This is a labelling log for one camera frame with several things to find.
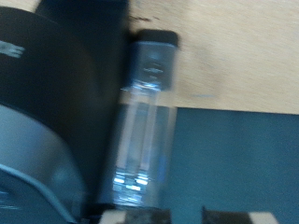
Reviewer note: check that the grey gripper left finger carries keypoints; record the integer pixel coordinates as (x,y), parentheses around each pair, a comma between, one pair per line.
(134,217)

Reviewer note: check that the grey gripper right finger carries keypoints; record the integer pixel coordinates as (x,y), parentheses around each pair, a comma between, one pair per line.
(239,217)

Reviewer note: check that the black Keurig coffee machine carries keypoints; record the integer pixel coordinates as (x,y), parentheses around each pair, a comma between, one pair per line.
(62,93)

